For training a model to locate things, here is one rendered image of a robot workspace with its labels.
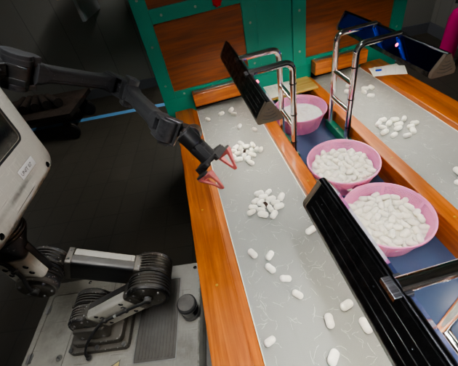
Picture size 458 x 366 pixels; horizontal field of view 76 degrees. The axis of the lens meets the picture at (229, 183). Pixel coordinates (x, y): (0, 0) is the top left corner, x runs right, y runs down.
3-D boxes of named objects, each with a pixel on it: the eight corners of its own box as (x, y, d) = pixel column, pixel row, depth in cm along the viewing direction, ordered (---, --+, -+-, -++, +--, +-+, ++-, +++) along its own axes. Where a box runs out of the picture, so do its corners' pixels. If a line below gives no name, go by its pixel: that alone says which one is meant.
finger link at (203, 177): (214, 196, 92) (192, 176, 90) (224, 181, 97) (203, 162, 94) (226, 190, 87) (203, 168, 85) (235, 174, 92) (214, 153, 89)
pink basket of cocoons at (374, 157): (344, 213, 104) (347, 194, 98) (293, 177, 122) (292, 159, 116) (392, 178, 112) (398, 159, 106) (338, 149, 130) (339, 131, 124)
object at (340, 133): (344, 148, 130) (357, 43, 100) (325, 125, 145) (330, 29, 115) (385, 137, 131) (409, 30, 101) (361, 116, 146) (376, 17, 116)
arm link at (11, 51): (110, 92, 121) (115, 68, 118) (134, 106, 118) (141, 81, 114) (-12, 80, 81) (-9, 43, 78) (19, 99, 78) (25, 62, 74)
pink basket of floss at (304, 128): (312, 144, 136) (312, 127, 130) (263, 132, 150) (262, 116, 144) (334, 115, 150) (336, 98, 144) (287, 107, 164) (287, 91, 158)
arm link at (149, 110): (115, 99, 116) (122, 72, 112) (129, 103, 119) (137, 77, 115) (156, 147, 87) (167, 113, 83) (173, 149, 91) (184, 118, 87)
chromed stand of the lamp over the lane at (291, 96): (259, 171, 129) (245, 73, 99) (247, 147, 143) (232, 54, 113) (299, 160, 129) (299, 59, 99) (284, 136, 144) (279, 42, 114)
